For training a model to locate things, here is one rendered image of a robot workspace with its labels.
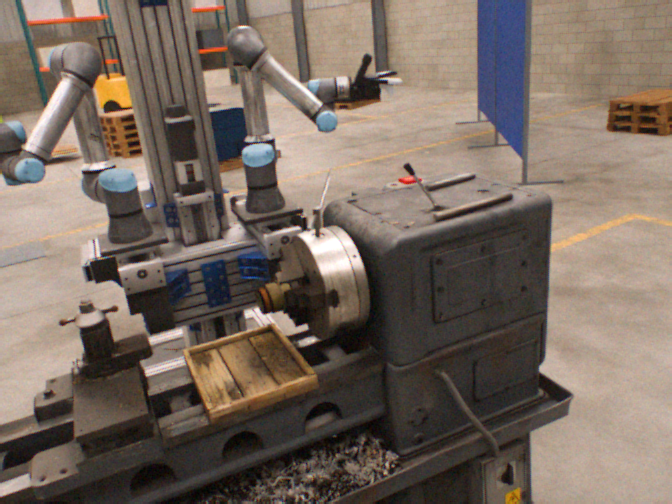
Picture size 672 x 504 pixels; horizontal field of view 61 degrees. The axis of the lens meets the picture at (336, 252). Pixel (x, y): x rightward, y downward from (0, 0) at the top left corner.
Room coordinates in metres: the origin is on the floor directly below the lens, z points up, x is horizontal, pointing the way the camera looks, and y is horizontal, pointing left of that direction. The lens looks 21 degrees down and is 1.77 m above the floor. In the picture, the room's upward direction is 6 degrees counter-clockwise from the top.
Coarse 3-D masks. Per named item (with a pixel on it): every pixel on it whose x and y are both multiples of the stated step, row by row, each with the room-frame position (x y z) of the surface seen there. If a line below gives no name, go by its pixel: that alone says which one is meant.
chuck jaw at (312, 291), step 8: (296, 288) 1.45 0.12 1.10; (304, 288) 1.44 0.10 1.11; (312, 288) 1.43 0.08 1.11; (288, 296) 1.42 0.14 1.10; (296, 296) 1.41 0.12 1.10; (304, 296) 1.40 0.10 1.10; (312, 296) 1.37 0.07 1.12; (320, 296) 1.38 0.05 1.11; (328, 296) 1.37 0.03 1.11; (336, 296) 1.38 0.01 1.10; (288, 304) 1.42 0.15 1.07; (296, 304) 1.42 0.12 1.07; (304, 304) 1.40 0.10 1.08; (312, 304) 1.36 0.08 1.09; (320, 304) 1.37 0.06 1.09; (328, 304) 1.36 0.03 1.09; (336, 304) 1.37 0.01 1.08
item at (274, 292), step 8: (264, 288) 1.46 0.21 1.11; (272, 288) 1.44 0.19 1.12; (280, 288) 1.44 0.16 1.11; (288, 288) 1.46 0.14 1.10; (256, 296) 1.47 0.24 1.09; (264, 296) 1.42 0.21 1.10; (272, 296) 1.42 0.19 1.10; (280, 296) 1.43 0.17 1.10; (264, 304) 1.41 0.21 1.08; (272, 304) 1.42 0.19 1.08; (280, 304) 1.43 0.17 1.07; (264, 312) 1.42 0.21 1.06; (272, 312) 1.45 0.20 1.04
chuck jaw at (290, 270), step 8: (280, 248) 1.56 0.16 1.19; (288, 248) 1.55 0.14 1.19; (280, 256) 1.57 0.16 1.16; (288, 256) 1.54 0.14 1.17; (296, 256) 1.54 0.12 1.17; (280, 264) 1.51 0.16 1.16; (288, 264) 1.52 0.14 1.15; (296, 264) 1.52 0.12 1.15; (280, 272) 1.50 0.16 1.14; (288, 272) 1.50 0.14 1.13; (296, 272) 1.51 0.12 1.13; (304, 272) 1.51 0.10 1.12; (280, 280) 1.48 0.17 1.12; (288, 280) 1.49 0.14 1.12; (296, 280) 1.52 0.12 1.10
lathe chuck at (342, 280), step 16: (304, 240) 1.48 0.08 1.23; (320, 240) 1.48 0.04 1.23; (336, 240) 1.48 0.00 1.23; (304, 256) 1.49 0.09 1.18; (320, 256) 1.42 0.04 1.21; (336, 256) 1.43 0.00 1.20; (320, 272) 1.39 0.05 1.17; (336, 272) 1.40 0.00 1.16; (352, 272) 1.41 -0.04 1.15; (320, 288) 1.40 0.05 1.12; (336, 288) 1.38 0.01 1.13; (352, 288) 1.39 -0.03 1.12; (352, 304) 1.38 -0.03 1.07; (320, 320) 1.43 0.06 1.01; (336, 320) 1.37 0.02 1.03; (352, 320) 1.40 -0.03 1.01; (320, 336) 1.44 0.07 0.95
